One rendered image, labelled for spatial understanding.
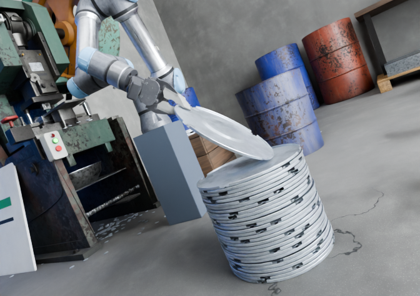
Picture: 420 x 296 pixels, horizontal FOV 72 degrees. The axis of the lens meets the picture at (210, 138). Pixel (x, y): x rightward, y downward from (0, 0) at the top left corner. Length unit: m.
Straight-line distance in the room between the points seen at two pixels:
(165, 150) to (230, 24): 3.69
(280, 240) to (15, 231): 1.60
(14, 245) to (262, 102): 1.61
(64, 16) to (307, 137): 1.81
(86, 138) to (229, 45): 3.41
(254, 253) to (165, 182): 0.73
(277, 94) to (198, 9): 3.61
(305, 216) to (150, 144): 0.83
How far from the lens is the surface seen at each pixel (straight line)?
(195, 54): 5.12
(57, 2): 2.46
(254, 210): 0.67
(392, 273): 0.70
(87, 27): 1.23
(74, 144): 1.77
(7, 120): 1.65
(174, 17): 5.37
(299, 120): 1.71
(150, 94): 0.83
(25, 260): 1.98
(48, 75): 2.05
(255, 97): 1.68
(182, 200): 1.36
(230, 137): 0.73
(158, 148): 1.34
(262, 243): 0.70
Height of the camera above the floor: 0.40
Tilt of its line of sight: 4 degrees down
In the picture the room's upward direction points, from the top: 22 degrees counter-clockwise
